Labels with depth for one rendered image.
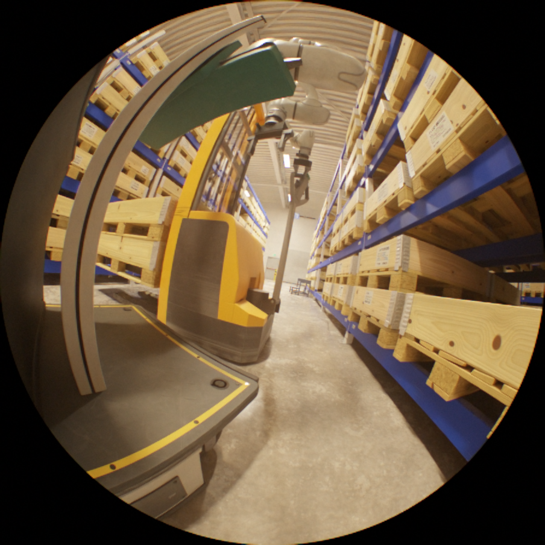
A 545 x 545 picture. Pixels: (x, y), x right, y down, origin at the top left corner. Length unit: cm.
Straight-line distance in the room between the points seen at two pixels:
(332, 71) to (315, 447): 121
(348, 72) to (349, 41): 674
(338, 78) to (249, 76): 26
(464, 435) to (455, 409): 12
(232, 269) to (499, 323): 116
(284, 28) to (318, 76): 677
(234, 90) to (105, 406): 74
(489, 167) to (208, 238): 142
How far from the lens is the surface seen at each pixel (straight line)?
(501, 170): 84
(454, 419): 81
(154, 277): 134
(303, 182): 141
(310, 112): 89
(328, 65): 64
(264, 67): 51
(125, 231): 175
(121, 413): 36
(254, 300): 127
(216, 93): 59
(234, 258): 97
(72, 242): 30
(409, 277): 113
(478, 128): 97
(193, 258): 110
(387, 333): 111
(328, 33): 744
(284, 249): 125
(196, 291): 108
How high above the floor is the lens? 59
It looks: level
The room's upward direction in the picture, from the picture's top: 11 degrees clockwise
